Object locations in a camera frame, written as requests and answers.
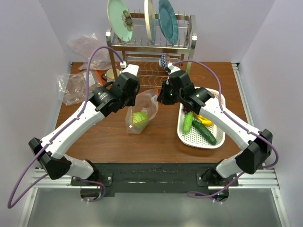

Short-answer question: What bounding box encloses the blue white patterned bowl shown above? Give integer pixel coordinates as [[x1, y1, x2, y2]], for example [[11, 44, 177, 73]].
[[159, 53, 171, 73]]

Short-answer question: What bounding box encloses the cream enamel mug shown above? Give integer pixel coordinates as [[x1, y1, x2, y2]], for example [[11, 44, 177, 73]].
[[101, 68, 115, 82]]

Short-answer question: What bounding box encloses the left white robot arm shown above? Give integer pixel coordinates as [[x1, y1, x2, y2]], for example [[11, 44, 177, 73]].
[[28, 70, 140, 185]]

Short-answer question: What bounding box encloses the mint green floral plate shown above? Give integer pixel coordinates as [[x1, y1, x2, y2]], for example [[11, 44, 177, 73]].
[[107, 0, 134, 42]]

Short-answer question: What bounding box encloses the dark green cucumber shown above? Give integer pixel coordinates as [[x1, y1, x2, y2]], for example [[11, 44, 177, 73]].
[[192, 121, 217, 145]]

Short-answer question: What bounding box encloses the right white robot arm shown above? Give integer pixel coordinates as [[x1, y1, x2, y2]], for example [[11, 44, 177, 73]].
[[157, 70, 273, 186]]

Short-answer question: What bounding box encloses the dark red grape bunch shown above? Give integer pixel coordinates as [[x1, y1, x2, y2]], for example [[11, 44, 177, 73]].
[[182, 107, 190, 113]]

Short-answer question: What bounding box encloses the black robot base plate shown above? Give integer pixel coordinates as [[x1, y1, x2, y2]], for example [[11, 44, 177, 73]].
[[70, 162, 239, 198]]

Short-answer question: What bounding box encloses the light green chayote squash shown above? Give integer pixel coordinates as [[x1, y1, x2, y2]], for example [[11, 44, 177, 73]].
[[183, 112, 194, 133]]

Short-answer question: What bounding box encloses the teal blue plate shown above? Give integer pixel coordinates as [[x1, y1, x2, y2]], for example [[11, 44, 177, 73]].
[[158, 0, 178, 45]]

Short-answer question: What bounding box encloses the green cabbage toy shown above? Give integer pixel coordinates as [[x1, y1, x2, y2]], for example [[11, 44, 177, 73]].
[[132, 112, 148, 124]]

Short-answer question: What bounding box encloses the crumpled clear bag at back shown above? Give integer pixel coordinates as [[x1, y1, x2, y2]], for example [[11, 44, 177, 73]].
[[67, 33, 112, 70]]

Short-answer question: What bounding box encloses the white perforated plastic basket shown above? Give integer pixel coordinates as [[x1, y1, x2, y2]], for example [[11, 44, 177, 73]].
[[177, 104, 225, 149]]

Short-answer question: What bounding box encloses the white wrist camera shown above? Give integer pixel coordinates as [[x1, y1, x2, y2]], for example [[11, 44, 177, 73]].
[[122, 64, 139, 77], [167, 62, 180, 75]]

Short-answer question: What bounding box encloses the steel two-tier dish rack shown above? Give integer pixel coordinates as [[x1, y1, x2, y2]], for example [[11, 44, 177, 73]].
[[105, 12, 197, 89]]

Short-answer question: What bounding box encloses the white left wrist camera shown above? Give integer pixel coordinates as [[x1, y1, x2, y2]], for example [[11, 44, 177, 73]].
[[122, 64, 139, 77]]

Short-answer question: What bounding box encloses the cream rimmed plate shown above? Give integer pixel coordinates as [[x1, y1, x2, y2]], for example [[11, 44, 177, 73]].
[[144, 0, 156, 45]]

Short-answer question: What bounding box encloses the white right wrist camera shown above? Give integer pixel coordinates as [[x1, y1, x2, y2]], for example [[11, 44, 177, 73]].
[[167, 62, 180, 75]]

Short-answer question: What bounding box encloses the yellow banana bunch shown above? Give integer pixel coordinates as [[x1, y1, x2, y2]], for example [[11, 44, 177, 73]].
[[193, 113, 213, 126]]

